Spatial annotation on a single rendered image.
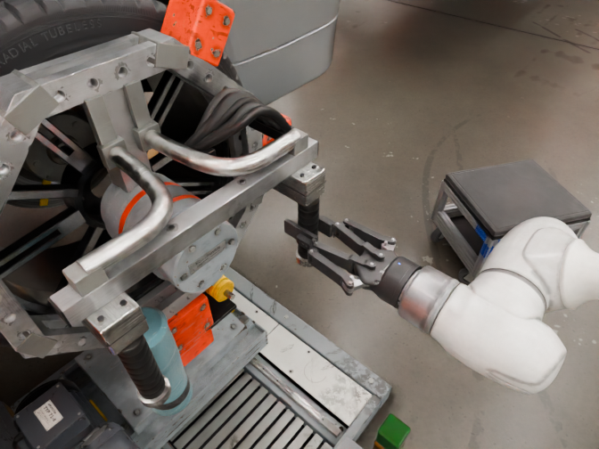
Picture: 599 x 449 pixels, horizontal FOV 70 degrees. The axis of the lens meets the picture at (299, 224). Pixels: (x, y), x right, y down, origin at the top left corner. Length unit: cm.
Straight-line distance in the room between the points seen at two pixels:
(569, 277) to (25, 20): 78
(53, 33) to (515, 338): 71
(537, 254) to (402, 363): 95
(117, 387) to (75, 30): 93
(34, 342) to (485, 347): 66
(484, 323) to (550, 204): 120
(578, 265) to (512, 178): 117
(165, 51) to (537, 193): 144
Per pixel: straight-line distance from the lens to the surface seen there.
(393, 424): 75
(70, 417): 110
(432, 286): 63
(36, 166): 101
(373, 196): 212
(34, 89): 61
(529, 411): 163
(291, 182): 67
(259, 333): 142
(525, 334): 62
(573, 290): 70
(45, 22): 69
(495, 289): 65
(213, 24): 73
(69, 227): 84
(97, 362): 140
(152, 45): 67
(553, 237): 72
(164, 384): 67
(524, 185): 182
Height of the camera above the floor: 135
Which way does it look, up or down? 44 degrees down
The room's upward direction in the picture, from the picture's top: straight up
